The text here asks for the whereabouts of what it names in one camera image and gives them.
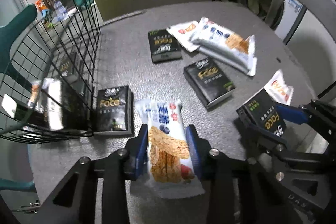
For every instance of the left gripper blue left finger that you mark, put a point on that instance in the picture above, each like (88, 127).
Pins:
(124, 164)

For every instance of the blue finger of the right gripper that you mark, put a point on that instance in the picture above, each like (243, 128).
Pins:
(256, 139)
(292, 114)

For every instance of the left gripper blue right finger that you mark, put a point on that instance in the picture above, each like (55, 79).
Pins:
(212, 165)

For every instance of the black Face tissue pack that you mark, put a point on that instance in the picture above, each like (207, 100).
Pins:
(261, 110)

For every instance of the wholewheat cracker snack packet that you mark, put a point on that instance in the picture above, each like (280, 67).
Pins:
(226, 45)

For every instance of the white orange snack packet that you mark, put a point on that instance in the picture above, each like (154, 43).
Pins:
(183, 33)

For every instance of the small white orange sachet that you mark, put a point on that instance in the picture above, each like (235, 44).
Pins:
(279, 91)

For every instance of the washing machine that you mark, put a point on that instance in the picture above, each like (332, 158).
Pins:
(287, 14)

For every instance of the spray bottle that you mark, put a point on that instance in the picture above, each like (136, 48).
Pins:
(61, 11)

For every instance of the teal chair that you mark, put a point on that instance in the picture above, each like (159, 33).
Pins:
(9, 33)

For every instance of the black wire basket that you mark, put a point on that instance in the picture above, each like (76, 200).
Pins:
(59, 61)

